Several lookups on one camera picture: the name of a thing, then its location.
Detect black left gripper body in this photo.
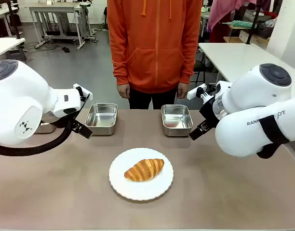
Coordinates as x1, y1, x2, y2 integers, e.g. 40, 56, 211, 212
65, 113, 82, 132

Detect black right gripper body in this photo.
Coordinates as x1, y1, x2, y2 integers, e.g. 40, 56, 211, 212
199, 95, 222, 128

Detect golden croissant bread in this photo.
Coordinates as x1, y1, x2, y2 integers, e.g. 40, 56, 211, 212
123, 158, 165, 182

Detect orange-sleeved left forearm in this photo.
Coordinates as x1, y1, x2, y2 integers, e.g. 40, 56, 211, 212
178, 28, 203, 85

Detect orange-sleeved right forearm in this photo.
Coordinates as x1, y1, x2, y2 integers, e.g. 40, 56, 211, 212
107, 28, 132, 86

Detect rectangular steel container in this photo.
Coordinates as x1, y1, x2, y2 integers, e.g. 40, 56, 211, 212
161, 103, 194, 138
34, 119, 57, 134
84, 103, 119, 136

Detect person's left hand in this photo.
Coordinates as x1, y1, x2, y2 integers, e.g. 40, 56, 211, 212
176, 82, 188, 100

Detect person's right hand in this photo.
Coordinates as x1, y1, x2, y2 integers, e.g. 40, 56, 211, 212
117, 83, 131, 99

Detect white table with black pole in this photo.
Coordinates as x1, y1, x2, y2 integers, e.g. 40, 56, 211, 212
197, 42, 284, 84

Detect black trousers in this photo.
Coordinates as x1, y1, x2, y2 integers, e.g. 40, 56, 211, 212
127, 87, 179, 110

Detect white fluted gold-rimmed plate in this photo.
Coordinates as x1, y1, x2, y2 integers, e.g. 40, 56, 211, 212
108, 147, 174, 202

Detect light wooden shelf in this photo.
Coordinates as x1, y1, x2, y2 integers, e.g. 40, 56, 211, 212
223, 26, 270, 50

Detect orange hoodie torso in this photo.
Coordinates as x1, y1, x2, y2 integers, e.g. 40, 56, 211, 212
107, 0, 203, 94

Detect green knitted cloth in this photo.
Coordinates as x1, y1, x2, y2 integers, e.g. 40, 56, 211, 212
221, 20, 251, 29

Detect grey plastic basket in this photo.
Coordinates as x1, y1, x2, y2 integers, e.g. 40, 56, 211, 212
257, 22, 275, 39

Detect black vertical pole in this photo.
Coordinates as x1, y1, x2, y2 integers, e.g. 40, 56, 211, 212
244, 0, 263, 46

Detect pink hanging cloth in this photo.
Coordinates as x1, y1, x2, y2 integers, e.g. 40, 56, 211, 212
206, 0, 272, 32

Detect white side table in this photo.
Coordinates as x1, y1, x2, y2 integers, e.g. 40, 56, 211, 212
0, 37, 26, 64

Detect white workbench with legs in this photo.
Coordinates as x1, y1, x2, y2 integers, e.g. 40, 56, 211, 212
28, 1, 98, 51

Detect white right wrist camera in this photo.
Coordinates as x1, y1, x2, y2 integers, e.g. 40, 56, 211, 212
187, 84, 216, 102

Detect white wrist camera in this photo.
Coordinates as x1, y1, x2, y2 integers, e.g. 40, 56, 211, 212
187, 84, 216, 102
73, 83, 94, 102

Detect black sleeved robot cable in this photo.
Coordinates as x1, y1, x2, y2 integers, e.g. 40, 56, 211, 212
0, 92, 94, 157

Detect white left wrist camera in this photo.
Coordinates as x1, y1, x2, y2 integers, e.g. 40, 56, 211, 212
73, 83, 94, 102

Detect black strap on arm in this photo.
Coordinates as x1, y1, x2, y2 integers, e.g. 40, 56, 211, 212
256, 115, 291, 160

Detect floor cables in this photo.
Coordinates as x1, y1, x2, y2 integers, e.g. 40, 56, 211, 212
22, 39, 66, 55

